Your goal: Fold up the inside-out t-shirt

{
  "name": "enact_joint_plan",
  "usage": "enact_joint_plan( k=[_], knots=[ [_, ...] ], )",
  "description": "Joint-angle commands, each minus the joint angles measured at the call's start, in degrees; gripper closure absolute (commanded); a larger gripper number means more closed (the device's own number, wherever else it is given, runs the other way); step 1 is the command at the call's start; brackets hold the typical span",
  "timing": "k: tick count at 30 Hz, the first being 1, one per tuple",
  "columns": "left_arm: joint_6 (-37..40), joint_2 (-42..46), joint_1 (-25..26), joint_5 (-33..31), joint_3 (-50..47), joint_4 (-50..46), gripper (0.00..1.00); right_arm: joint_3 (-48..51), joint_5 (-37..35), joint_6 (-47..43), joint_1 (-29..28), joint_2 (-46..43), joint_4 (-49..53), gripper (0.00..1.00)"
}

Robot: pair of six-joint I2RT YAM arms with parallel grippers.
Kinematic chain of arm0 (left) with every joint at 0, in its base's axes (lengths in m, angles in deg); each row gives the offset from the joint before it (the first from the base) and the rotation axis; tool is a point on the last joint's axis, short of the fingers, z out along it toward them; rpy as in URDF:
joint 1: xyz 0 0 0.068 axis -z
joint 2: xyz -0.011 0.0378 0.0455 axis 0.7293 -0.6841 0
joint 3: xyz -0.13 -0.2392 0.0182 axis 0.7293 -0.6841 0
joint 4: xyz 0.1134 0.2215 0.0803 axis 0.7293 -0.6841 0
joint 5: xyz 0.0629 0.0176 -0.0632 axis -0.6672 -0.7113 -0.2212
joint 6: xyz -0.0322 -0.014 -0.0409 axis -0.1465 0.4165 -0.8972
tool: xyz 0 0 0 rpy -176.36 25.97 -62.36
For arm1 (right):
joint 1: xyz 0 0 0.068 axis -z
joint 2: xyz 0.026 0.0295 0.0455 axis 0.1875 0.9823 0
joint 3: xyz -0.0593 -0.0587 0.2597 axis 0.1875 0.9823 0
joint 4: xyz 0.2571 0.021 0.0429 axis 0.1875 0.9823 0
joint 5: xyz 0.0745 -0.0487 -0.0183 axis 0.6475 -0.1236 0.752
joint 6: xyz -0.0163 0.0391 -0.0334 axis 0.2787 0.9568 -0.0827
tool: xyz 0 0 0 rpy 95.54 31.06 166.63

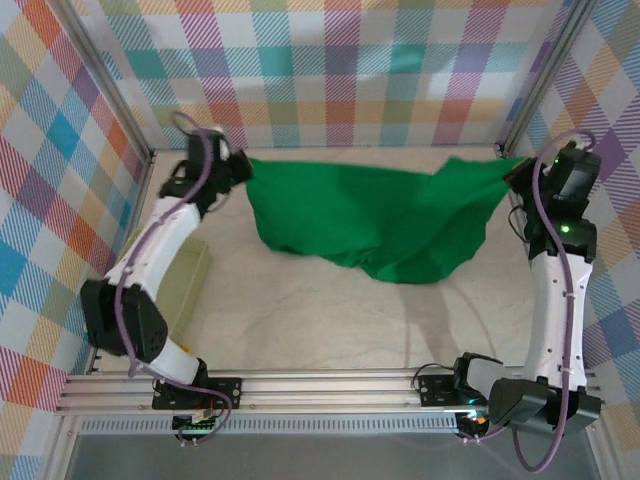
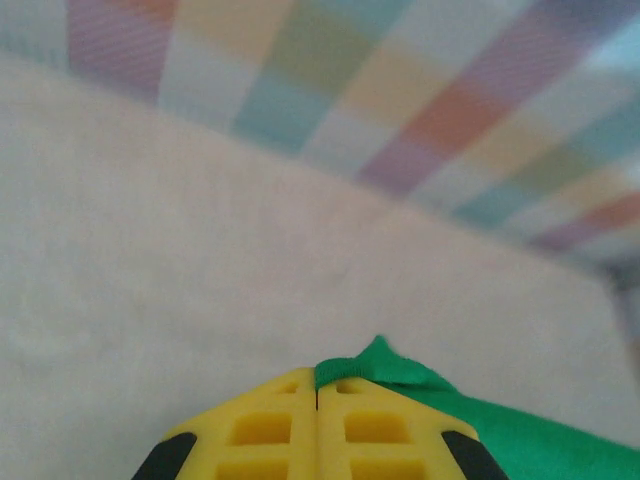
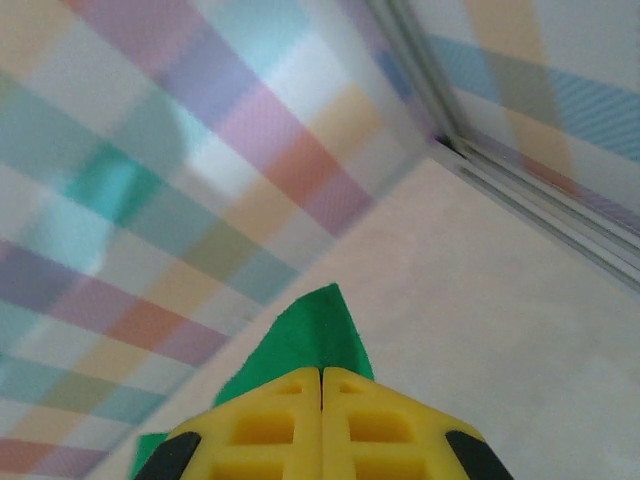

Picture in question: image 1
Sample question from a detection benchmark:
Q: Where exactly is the green t-shirt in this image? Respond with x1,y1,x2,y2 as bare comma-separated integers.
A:
243,155,529,286

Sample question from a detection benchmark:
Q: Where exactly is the light green plastic basket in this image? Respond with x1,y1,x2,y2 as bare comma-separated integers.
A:
152,237,214,346

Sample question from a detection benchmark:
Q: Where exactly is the grey metal sheet panel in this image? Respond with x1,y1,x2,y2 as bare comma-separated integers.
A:
64,432,604,480

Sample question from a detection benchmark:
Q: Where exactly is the aluminium frame post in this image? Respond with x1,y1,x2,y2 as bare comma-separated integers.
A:
47,0,156,166
497,0,604,161

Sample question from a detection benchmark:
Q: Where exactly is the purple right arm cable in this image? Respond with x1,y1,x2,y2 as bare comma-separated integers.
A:
459,129,599,474

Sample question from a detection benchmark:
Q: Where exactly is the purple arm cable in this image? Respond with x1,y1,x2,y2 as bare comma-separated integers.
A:
459,129,599,474
113,112,236,449

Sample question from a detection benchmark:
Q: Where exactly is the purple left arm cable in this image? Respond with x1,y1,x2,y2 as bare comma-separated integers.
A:
113,112,236,449

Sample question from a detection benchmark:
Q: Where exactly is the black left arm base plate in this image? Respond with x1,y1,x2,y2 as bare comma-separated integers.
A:
151,375,245,411

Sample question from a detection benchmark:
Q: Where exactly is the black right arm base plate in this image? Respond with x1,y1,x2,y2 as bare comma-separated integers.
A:
417,372,494,407

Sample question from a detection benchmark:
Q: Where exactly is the aluminium mounting rail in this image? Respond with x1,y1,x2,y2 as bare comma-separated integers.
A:
54,367,604,416

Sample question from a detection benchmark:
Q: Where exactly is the grey slotted cable duct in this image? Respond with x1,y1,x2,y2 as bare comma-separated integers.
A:
78,418,460,435

